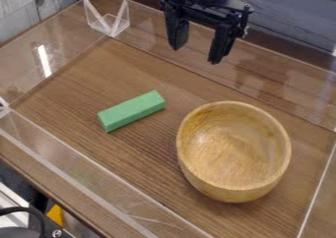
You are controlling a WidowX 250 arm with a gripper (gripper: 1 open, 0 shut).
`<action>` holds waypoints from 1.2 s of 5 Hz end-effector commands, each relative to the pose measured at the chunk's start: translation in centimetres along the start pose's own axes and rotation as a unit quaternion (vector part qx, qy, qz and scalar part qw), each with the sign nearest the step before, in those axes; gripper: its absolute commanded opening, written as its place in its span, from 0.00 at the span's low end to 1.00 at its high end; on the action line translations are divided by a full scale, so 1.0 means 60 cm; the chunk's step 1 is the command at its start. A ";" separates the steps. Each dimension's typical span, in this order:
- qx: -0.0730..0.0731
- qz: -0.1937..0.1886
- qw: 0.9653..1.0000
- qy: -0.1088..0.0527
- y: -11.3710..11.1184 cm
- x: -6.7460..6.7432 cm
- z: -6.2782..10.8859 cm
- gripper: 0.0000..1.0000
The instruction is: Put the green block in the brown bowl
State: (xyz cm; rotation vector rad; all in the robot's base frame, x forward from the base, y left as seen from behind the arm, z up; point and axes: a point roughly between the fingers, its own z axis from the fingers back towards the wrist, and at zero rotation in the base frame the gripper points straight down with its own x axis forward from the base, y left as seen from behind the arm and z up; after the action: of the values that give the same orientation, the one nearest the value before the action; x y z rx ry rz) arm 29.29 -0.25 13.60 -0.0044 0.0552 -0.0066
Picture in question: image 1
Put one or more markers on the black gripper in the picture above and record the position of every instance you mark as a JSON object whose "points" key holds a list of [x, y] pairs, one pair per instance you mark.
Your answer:
{"points": [[206, 12]]}

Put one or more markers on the clear acrylic corner bracket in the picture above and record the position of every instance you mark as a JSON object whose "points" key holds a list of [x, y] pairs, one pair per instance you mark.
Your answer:
{"points": [[108, 24]]}

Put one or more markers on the black and yellow base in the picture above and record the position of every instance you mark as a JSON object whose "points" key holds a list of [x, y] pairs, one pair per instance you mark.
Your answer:
{"points": [[57, 217]]}

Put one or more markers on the brown wooden bowl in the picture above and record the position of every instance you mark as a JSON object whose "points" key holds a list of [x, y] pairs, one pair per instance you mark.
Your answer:
{"points": [[233, 151]]}

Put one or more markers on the green foam block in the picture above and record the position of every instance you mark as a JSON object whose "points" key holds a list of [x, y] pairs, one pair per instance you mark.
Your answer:
{"points": [[130, 110]]}

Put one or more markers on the clear acrylic front wall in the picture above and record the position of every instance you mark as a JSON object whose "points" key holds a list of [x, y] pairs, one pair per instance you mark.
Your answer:
{"points": [[93, 193]]}

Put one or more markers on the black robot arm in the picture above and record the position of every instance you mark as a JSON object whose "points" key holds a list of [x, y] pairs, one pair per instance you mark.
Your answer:
{"points": [[222, 15]]}

